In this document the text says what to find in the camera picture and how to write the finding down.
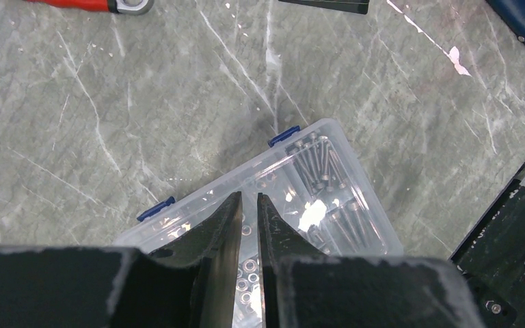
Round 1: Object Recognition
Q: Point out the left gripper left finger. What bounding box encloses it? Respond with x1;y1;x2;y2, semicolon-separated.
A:
0;192;242;327

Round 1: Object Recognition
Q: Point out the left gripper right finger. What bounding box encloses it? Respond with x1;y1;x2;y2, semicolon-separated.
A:
257;193;484;327

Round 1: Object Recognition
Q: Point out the black card stack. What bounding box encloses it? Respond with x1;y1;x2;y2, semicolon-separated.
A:
280;0;370;15

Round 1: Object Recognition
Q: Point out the clear plastic screw box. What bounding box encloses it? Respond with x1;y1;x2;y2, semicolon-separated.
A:
115;119;403;327

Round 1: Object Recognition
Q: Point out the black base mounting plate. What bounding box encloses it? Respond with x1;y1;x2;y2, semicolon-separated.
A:
450;162;525;327

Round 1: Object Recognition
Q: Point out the red adjustable wrench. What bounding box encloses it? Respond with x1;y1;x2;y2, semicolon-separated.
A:
29;0;154;16

